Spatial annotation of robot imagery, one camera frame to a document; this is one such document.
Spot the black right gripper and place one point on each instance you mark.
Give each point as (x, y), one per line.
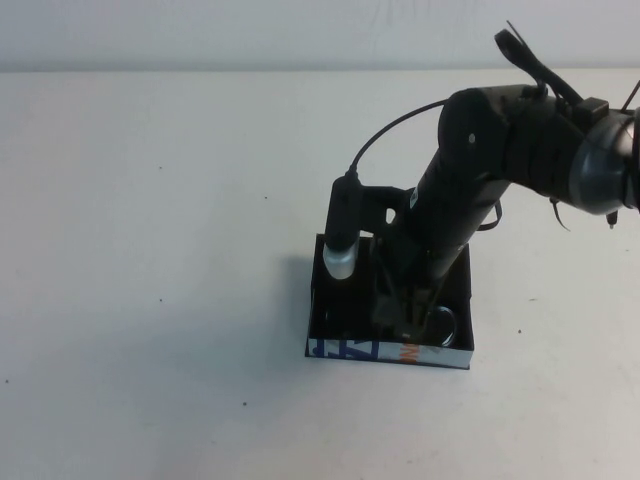
(407, 260)

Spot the black printed glasses case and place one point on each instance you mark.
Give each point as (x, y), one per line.
(350, 350)

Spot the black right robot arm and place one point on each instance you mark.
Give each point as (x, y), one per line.
(470, 165)

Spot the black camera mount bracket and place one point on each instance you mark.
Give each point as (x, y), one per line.
(375, 210)

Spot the black silver-tipped wrist camera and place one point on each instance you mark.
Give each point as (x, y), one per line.
(340, 225)

